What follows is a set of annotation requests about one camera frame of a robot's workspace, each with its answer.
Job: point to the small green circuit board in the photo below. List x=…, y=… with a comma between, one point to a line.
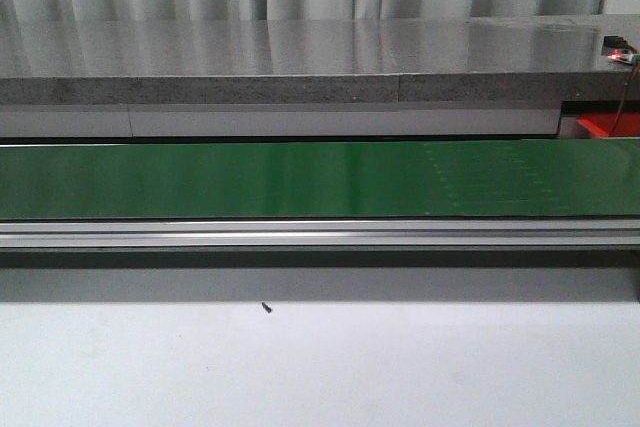
x=617, y=48

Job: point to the grey stone counter slab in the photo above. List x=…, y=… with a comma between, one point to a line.
x=313, y=61

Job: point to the aluminium conveyor frame rail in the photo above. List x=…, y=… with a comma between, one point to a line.
x=421, y=234

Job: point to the red plastic tray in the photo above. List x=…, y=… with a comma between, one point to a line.
x=606, y=125

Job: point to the green conveyor belt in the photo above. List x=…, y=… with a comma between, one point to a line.
x=408, y=179

